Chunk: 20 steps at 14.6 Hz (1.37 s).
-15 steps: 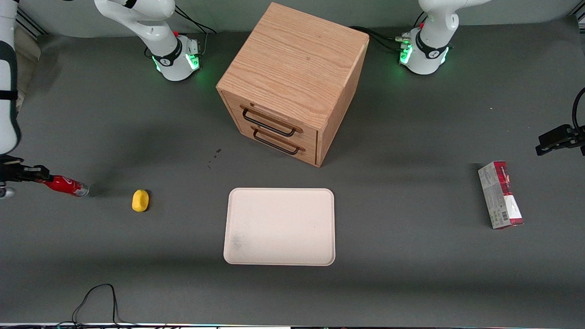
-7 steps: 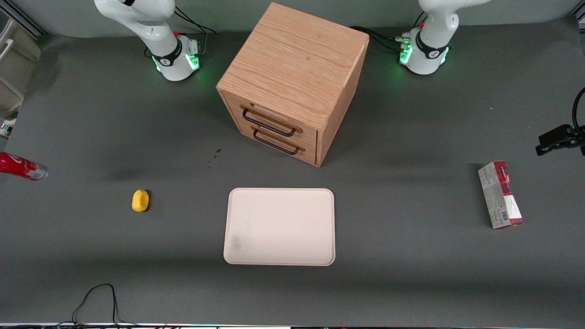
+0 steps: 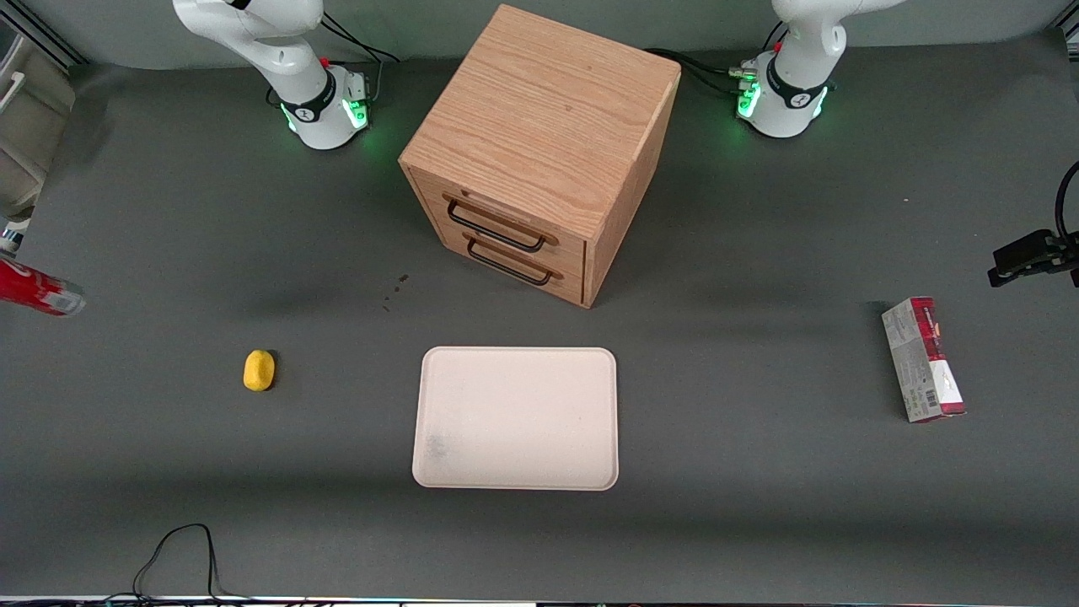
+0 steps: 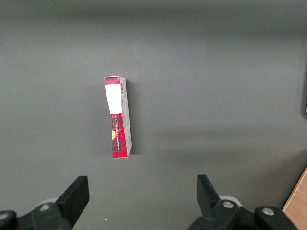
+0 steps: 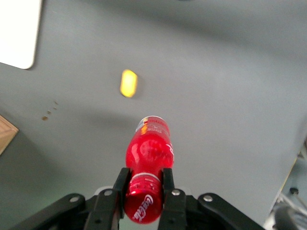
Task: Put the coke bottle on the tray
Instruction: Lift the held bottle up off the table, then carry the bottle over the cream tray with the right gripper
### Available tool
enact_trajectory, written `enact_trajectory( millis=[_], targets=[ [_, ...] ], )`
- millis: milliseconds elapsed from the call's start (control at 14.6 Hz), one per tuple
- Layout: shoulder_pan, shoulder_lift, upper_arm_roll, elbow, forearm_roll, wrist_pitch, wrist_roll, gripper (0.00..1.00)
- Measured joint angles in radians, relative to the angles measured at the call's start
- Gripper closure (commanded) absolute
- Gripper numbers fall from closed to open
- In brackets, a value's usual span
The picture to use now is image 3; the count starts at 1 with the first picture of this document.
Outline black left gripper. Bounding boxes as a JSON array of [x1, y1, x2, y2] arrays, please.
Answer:
[[988, 229, 1079, 289]]

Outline red coke bottle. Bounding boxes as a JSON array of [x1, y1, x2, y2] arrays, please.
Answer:
[[0, 257, 87, 318]]

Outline cream plastic tray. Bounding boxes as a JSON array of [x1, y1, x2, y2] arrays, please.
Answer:
[[411, 346, 620, 492]]

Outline grey red carton box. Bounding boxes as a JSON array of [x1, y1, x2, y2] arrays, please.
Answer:
[[881, 296, 967, 424]]

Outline wooden drawer small front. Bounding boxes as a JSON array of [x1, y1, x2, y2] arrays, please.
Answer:
[[438, 226, 587, 307]]

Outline wooden drawer cabinet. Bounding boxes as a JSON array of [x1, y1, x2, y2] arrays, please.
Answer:
[[399, 3, 682, 309]]

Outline wooden drawer large front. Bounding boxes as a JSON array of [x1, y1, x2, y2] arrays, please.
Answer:
[[410, 169, 588, 272]]

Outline yellow toy lemon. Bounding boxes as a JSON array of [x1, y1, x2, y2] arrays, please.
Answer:
[[243, 349, 276, 393]]

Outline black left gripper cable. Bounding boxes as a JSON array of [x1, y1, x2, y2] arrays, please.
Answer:
[[1055, 160, 1079, 247]]

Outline black left arm base cables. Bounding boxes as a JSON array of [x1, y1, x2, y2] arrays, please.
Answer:
[[644, 20, 790, 95]]

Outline black arm base cables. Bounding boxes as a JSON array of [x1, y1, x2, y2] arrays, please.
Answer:
[[644, 20, 790, 95], [266, 12, 402, 109]]

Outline short black drawer handle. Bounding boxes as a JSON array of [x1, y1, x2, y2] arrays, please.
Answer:
[[464, 232, 564, 287]]

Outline long black drawer handle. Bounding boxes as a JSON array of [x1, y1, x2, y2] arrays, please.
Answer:
[[443, 194, 560, 254]]

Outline black right arm base cables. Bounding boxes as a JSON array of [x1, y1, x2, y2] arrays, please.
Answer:
[[266, 12, 402, 109]]

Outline thin black looped cable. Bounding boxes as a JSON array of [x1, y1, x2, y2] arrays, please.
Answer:
[[99, 523, 338, 606]]

